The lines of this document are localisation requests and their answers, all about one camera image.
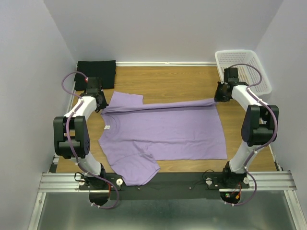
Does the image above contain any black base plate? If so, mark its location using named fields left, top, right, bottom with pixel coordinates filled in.
left=74, top=170, right=249, bottom=206

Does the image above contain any purple t shirt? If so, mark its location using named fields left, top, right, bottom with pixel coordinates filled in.
left=99, top=92, right=227, bottom=186

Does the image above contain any white plastic basket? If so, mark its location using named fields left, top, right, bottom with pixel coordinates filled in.
left=215, top=49, right=272, bottom=97

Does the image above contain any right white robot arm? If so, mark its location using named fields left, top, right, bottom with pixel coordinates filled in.
left=213, top=64, right=279, bottom=188

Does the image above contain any aluminium frame rail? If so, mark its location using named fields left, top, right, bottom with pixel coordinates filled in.
left=29, top=158, right=307, bottom=230

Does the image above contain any folded black t shirt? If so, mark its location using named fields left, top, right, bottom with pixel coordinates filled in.
left=77, top=60, right=116, bottom=89

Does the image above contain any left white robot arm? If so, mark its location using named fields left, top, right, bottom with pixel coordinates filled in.
left=53, top=75, right=111, bottom=189

